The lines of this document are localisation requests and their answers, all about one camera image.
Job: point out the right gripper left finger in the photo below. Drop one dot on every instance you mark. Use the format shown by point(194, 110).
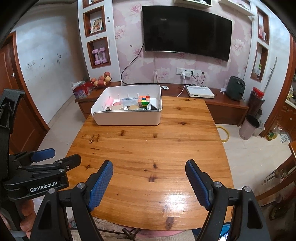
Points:
point(51, 222)

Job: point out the pink clear-cased puff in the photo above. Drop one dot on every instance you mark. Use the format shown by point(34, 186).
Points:
point(109, 103)

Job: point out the left pink dumbbell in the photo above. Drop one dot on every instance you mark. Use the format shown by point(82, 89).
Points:
point(95, 52)

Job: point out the blue labelled clear box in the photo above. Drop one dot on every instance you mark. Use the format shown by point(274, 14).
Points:
point(129, 101)

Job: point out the white wall power strip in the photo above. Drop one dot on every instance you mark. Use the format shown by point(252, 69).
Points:
point(188, 72)

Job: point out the framed photo in niche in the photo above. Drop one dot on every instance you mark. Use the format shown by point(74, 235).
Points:
point(97, 25)

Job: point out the black wall television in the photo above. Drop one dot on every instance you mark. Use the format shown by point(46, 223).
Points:
point(185, 30)

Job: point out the white set-top box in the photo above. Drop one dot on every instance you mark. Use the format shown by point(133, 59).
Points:
point(199, 92)

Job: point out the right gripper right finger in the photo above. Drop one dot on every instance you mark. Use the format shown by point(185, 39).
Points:
point(247, 223)

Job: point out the multicolour puzzle cube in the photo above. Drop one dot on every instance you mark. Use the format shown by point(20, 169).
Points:
point(143, 101)

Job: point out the round gold compact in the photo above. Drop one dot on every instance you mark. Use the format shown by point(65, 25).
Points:
point(133, 107)

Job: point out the red lidded dark jar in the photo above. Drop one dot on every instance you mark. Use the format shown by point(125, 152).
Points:
point(255, 101)

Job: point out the right pink dumbbell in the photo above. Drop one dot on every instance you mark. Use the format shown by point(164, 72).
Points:
point(103, 58)

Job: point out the fruit bowl with peaches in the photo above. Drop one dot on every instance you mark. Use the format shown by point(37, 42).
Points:
point(101, 81)

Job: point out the pink dumbbell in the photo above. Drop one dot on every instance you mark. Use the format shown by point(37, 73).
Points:
point(103, 58)
point(95, 52)

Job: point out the white plastic storage bin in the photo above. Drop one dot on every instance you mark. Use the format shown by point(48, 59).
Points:
point(142, 117)

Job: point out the red tissue box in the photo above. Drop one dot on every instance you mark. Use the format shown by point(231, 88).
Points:
point(81, 89)

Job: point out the person's left hand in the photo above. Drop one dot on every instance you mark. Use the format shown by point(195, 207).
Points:
point(17, 219)

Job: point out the grey waste bin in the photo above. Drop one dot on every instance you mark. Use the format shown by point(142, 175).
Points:
point(249, 126)

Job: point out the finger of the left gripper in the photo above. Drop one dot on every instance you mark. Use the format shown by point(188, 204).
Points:
point(32, 156)
point(67, 163)

